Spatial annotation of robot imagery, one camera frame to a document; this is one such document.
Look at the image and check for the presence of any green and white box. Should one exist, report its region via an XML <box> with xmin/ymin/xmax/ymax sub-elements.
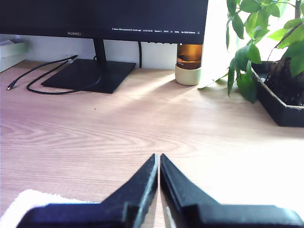
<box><xmin>0</xmin><ymin>56</ymin><xmax>27</xmax><ymax>73</ymax></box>

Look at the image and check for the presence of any pastel striped tea towel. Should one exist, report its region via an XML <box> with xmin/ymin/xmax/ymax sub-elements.
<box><xmin>0</xmin><ymin>189</ymin><xmax>100</xmax><ymax>218</ymax></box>

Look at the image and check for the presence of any black Huawei monitor on stand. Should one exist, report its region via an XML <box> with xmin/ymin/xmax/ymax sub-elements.
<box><xmin>0</xmin><ymin>0</ymin><xmax>209</xmax><ymax>94</ymax></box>

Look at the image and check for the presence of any black plant tray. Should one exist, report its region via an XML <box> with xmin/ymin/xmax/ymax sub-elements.
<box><xmin>250</xmin><ymin>60</ymin><xmax>304</xmax><ymax>128</ymax></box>

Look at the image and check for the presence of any amber glass lamp grey base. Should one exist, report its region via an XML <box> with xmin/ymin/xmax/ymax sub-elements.
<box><xmin>175</xmin><ymin>43</ymin><xmax>203</xmax><ymax>86</ymax></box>

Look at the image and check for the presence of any green leafy houseplant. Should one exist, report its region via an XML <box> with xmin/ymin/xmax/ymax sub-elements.
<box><xmin>197</xmin><ymin>0</ymin><xmax>304</xmax><ymax>104</ymax></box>

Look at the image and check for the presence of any thin black looped cable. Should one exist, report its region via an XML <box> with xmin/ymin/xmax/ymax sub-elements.
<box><xmin>26</xmin><ymin>56</ymin><xmax>103</xmax><ymax>95</ymax></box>

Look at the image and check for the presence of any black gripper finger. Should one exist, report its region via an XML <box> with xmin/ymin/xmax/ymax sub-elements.
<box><xmin>101</xmin><ymin>153</ymin><xmax>159</xmax><ymax>228</ymax></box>
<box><xmin>160</xmin><ymin>153</ymin><xmax>221</xmax><ymax>228</ymax></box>

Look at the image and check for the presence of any black USB cable with plug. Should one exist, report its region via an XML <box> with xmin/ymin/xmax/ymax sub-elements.
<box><xmin>6</xmin><ymin>55</ymin><xmax>78</xmax><ymax>91</ymax></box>

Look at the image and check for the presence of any long white cardboard box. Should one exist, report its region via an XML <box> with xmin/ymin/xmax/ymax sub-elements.
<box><xmin>0</xmin><ymin>39</ymin><xmax>28</xmax><ymax>59</ymax></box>

